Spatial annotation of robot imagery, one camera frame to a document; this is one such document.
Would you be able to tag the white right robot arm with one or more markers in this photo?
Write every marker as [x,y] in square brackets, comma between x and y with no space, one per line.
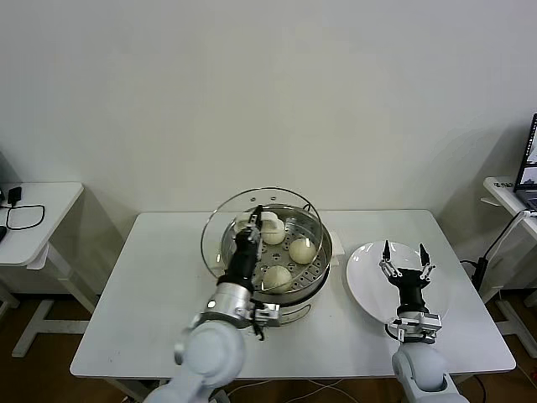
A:
[419,369]

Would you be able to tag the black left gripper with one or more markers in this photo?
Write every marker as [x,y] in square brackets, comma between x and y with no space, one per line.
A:
[243,264]

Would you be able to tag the black laptop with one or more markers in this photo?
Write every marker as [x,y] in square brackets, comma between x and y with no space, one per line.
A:
[529,168]

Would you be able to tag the white floor power strip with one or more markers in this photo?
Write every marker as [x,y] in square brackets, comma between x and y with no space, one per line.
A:
[222,396]

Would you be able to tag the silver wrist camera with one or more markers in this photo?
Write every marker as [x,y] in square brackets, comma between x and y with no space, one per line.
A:
[268,315]
[419,325]

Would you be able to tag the white round plate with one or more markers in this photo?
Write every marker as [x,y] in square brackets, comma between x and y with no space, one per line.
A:
[365,277]

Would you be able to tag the black power adapter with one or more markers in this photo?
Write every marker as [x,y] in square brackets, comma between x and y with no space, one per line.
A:
[15,196]

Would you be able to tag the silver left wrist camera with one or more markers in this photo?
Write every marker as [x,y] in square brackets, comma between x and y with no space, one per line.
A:
[268,315]

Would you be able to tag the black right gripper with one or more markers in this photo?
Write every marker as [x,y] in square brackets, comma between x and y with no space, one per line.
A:
[410,289]

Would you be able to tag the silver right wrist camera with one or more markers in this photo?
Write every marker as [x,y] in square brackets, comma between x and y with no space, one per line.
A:
[419,325]

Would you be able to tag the black power strip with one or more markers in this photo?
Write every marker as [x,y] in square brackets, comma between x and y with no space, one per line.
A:
[480,273]

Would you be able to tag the stainless steel steamer basket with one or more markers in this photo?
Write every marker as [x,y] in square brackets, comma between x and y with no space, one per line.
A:
[312,279]

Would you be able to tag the white steamed baozi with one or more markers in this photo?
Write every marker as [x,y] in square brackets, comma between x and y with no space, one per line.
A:
[272,238]
[277,279]
[302,250]

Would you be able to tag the white side table with label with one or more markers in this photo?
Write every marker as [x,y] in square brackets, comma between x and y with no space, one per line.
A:
[503,197]

